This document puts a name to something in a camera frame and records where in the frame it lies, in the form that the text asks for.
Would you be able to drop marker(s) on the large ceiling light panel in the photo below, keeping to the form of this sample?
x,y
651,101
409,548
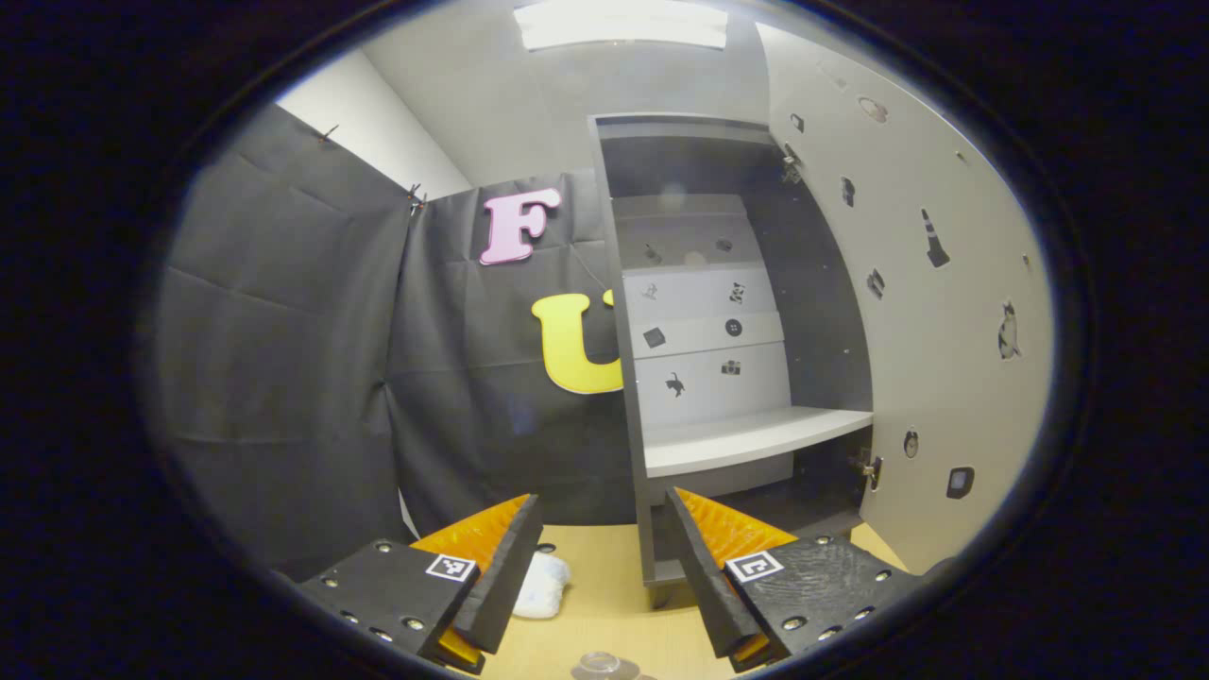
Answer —
x,y
623,24

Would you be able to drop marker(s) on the white crumpled cloth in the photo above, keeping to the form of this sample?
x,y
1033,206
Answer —
x,y
543,586

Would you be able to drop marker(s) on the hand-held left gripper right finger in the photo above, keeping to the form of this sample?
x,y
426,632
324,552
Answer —
x,y
704,586

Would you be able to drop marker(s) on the black backdrop cloth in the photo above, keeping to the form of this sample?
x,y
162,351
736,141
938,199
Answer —
x,y
283,359

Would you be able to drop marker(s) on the grey cabinet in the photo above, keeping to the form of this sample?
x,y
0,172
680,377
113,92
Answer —
x,y
822,312

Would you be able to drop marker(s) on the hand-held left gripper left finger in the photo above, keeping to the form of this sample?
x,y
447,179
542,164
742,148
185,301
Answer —
x,y
505,576

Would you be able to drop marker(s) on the metal door hinge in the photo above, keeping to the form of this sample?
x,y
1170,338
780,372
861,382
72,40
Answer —
x,y
791,165
867,467

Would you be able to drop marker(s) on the beige cabinet door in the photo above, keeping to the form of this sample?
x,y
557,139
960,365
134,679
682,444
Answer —
x,y
945,397

